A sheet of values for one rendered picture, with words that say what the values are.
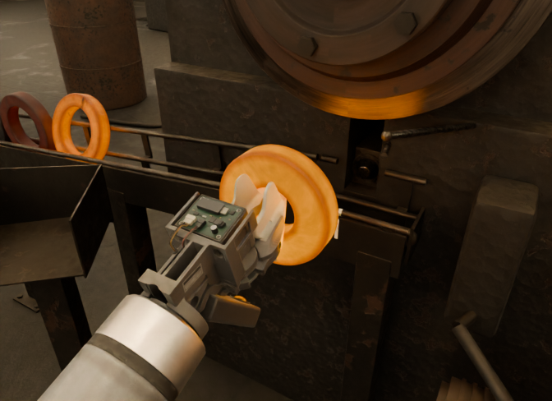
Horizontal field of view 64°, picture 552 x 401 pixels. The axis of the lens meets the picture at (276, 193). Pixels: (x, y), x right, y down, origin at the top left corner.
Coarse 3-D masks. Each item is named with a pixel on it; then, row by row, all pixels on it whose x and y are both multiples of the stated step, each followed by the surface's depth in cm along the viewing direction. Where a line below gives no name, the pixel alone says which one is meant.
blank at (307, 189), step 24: (240, 168) 53; (264, 168) 52; (288, 168) 50; (312, 168) 51; (288, 192) 51; (312, 192) 50; (312, 216) 51; (336, 216) 52; (288, 240) 55; (312, 240) 53; (288, 264) 56
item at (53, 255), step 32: (0, 192) 89; (32, 192) 90; (64, 192) 91; (96, 192) 85; (0, 224) 93; (32, 224) 92; (64, 224) 91; (96, 224) 84; (0, 256) 83; (32, 256) 83; (64, 256) 82; (32, 288) 86; (64, 288) 87; (64, 320) 91; (64, 352) 95
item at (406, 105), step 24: (528, 0) 49; (240, 24) 68; (504, 24) 51; (528, 24) 50; (504, 48) 52; (456, 72) 56; (480, 72) 55; (312, 96) 68; (336, 96) 66; (408, 96) 60; (432, 96) 59; (456, 96) 57
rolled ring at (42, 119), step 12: (12, 96) 113; (24, 96) 113; (0, 108) 119; (12, 108) 118; (24, 108) 113; (36, 108) 112; (12, 120) 120; (36, 120) 113; (48, 120) 114; (12, 132) 121; (24, 132) 123; (48, 132) 114; (24, 144) 122; (36, 144) 123; (48, 144) 115
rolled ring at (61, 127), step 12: (72, 96) 109; (84, 96) 107; (60, 108) 112; (72, 108) 112; (84, 108) 107; (96, 108) 106; (60, 120) 112; (96, 120) 106; (60, 132) 113; (96, 132) 106; (108, 132) 108; (60, 144) 113; (72, 144) 115; (96, 144) 107; (108, 144) 109; (96, 156) 108
